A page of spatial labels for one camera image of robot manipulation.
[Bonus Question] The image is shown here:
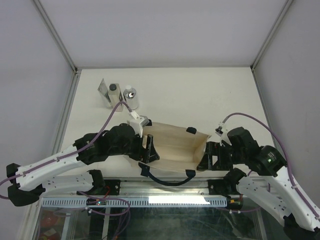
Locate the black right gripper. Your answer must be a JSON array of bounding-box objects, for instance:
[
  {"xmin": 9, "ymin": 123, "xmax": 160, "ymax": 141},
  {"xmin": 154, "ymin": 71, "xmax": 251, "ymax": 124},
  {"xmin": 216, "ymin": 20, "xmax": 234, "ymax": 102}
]
[{"xmin": 196, "ymin": 141, "xmax": 246, "ymax": 171}]

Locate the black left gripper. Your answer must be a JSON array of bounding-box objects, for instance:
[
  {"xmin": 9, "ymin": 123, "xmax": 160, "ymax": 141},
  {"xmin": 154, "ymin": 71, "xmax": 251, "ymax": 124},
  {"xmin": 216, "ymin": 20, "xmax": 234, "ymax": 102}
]
[{"xmin": 109, "ymin": 131, "xmax": 159, "ymax": 164}]

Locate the cream canvas tote bag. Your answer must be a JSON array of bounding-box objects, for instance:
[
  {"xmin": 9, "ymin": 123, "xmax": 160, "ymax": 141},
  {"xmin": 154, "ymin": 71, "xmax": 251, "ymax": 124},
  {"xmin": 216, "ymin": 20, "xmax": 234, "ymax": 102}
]
[{"xmin": 125, "ymin": 122, "xmax": 211, "ymax": 187}]

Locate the clear bottle with white cap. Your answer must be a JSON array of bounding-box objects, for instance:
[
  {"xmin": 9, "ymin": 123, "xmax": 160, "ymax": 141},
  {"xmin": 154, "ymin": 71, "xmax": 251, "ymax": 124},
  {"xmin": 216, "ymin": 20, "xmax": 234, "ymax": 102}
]
[{"xmin": 123, "ymin": 85, "xmax": 139, "ymax": 110}]

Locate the square bottle with dark cap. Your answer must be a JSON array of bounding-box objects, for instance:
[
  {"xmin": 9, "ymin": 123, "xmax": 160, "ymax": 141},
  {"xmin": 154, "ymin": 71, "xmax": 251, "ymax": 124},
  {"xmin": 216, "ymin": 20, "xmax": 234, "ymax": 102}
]
[{"xmin": 108, "ymin": 83, "xmax": 123, "ymax": 109}]

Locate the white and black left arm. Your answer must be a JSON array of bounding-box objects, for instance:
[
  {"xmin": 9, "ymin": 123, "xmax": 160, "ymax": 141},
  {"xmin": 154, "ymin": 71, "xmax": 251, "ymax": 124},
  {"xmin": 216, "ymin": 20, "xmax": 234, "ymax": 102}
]
[{"xmin": 6, "ymin": 123, "xmax": 160, "ymax": 207}]

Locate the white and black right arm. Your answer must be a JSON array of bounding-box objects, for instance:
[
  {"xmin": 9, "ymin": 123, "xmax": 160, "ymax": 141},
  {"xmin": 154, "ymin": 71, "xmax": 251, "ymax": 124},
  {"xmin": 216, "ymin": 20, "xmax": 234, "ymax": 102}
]
[{"xmin": 197, "ymin": 127, "xmax": 320, "ymax": 240}]

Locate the aluminium front rail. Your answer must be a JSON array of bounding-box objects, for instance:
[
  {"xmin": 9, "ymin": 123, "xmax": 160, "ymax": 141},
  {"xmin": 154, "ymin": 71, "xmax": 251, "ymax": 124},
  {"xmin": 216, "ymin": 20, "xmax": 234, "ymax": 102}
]
[{"xmin": 40, "ymin": 179, "xmax": 217, "ymax": 198}]

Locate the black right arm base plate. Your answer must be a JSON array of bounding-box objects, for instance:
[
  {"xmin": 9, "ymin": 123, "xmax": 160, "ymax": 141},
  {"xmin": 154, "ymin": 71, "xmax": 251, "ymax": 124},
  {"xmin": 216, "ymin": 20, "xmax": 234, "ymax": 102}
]
[{"xmin": 207, "ymin": 179, "xmax": 239, "ymax": 198}]

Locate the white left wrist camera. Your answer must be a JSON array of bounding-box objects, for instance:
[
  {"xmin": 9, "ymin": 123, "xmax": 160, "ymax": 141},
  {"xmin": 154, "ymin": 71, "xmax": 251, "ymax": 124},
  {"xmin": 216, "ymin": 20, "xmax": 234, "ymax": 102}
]
[{"xmin": 127, "ymin": 110, "xmax": 152, "ymax": 137}]

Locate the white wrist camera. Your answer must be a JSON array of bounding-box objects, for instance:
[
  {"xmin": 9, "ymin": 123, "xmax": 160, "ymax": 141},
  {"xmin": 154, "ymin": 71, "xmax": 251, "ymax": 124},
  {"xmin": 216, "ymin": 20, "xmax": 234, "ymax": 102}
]
[
  {"xmin": 215, "ymin": 121, "xmax": 231, "ymax": 145},
  {"xmin": 127, "ymin": 110, "xmax": 152, "ymax": 137}
]

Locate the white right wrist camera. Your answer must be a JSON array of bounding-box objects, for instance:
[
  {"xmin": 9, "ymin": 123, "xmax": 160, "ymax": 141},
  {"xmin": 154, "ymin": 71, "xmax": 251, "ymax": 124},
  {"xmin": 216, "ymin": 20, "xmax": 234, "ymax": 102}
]
[{"xmin": 215, "ymin": 121, "xmax": 231, "ymax": 145}]

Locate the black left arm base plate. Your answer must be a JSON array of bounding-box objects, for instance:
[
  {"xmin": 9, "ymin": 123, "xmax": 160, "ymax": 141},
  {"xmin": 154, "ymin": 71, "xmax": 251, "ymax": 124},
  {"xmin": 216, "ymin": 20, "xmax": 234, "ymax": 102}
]
[{"xmin": 84, "ymin": 179, "xmax": 121, "ymax": 196}]

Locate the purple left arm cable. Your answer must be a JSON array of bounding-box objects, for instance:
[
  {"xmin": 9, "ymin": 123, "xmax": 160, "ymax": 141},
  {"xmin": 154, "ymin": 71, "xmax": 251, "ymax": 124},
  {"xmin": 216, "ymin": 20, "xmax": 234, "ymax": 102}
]
[{"xmin": 0, "ymin": 101, "xmax": 133, "ymax": 218}]

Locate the white slotted cable duct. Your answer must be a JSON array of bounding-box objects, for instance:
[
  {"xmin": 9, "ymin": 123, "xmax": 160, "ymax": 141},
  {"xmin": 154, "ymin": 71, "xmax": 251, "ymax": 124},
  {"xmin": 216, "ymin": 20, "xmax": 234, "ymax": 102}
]
[{"xmin": 41, "ymin": 195, "xmax": 228, "ymax": 208}]

